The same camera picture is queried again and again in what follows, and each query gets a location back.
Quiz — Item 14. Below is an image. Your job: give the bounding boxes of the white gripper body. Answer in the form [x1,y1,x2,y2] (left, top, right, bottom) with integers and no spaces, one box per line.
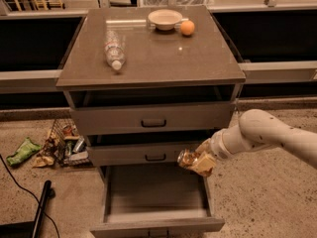
[210,129,233,161]

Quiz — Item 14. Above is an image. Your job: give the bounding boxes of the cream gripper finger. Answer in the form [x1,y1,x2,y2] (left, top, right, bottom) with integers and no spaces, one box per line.
[195,139,212,154]
[192,152,216,177]

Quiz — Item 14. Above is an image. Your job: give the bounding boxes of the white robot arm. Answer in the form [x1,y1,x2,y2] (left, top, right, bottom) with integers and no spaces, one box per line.
[193,109,317,177]

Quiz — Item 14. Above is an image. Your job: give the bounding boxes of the grey top drawer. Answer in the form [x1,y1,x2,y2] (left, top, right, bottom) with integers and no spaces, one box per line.
[70,84,235,136]

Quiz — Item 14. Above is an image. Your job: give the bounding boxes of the grey drawer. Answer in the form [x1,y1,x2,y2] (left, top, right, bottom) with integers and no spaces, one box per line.
[70,84,235,136]
[87,129,217,166]
[91,163,225,238]

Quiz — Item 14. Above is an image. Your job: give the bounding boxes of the grey bottom drawer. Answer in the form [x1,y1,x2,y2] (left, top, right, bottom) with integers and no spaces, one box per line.
[91,163,225,238]

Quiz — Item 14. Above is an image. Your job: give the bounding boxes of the grey drawer cabinet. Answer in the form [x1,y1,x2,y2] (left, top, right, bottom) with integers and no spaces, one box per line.
[55,5,247,238]

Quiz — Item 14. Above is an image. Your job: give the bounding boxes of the grey middle drawer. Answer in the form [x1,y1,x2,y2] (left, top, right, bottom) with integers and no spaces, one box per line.
[87,129,217,166]

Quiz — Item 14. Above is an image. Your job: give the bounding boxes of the orange fruit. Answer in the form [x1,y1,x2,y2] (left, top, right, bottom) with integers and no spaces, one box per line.
[180,20,195,36]

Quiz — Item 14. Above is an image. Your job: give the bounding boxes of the white bowl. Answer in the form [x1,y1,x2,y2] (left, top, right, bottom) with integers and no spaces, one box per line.
[148,9,182,31]

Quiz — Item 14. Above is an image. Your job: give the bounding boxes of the clear plastic water bottle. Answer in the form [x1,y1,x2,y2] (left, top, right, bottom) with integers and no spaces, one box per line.
[104,30,126,71]

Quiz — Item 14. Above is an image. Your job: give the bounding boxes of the black stand leg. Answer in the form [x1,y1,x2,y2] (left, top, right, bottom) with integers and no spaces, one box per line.
[31,180,53,238]

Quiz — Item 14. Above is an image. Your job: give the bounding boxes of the crumpled brown snack wrapper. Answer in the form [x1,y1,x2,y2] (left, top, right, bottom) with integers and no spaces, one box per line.
[33,156,54,168]

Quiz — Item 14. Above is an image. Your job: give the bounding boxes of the green chip bag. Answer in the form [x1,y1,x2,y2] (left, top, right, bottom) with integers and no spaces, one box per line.
[6,137,41,167]

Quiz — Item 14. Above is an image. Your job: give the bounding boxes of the wire basket with trash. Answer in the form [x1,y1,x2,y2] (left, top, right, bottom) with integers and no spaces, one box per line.
[49,119,90,167]

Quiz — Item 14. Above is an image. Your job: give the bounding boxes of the black cable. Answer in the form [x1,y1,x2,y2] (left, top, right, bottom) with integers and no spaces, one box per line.
[0,154,61,238]

